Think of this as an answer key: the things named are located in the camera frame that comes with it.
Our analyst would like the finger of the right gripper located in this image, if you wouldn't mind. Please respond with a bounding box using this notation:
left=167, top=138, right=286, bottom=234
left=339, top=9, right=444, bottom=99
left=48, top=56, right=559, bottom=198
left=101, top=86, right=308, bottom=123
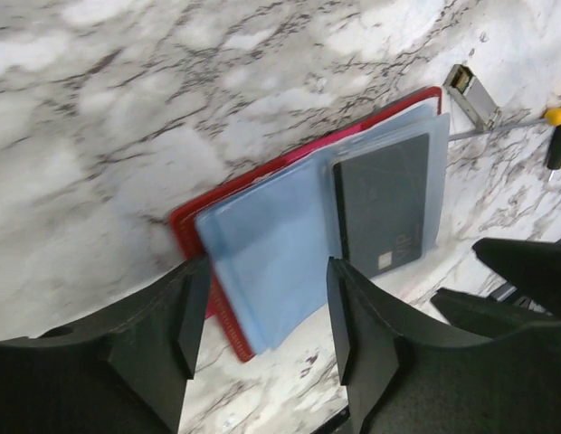
left=472, top=238, right=561, bottom=289
left=431, top=288, right=561, bottom=328

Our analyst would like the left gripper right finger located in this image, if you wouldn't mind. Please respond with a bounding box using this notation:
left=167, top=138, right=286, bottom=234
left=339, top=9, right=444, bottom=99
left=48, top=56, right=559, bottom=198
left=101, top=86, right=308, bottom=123
left=327, top=258, right=561, bottom=433

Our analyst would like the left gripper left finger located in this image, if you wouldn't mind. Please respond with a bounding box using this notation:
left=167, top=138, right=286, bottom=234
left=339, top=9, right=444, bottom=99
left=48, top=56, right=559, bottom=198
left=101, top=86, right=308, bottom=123
left=0, top=258, right=209, bottom=433

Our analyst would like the black VIP credit card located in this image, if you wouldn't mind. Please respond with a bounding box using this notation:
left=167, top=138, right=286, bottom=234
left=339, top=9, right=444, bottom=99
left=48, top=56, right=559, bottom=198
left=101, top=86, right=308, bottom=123
left=332, top=134, right=430, bottom=278

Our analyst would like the red leather card holder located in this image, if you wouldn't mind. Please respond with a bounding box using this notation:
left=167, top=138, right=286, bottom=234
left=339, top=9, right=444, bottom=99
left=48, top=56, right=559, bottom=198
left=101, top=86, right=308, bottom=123
left=169, top=86, right=450, bottom=362

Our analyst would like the yellow black handled screwdriver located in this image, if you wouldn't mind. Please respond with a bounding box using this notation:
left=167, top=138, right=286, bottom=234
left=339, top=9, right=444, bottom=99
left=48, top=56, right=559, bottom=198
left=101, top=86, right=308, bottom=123
left=449, top=107, right=561, bottom=181

